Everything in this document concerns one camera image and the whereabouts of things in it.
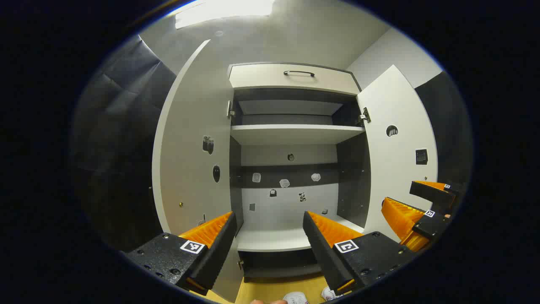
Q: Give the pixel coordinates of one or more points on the white canvas shoe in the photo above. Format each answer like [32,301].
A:
[331,293]
[295,299]

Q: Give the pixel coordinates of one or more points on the white cabinet shelf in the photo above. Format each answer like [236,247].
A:
[291,135]
[274,240]

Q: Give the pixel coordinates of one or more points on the white shoe cabinet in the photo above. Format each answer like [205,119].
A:
[287,207]

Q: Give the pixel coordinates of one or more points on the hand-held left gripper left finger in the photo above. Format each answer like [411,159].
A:
[219,249]

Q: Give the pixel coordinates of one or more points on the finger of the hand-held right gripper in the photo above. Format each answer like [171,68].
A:
[430,192]
[430,226]

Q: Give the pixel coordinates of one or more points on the white shoe cabinet door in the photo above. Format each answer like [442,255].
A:
[396,177]
[190,126]

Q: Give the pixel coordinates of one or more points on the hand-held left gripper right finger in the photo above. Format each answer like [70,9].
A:
[322,249]

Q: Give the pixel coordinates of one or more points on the black backdrop cloth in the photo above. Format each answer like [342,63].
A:
[118,147]
[451,126]

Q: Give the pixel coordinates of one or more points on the white cabinet drawer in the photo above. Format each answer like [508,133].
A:
[261,80]

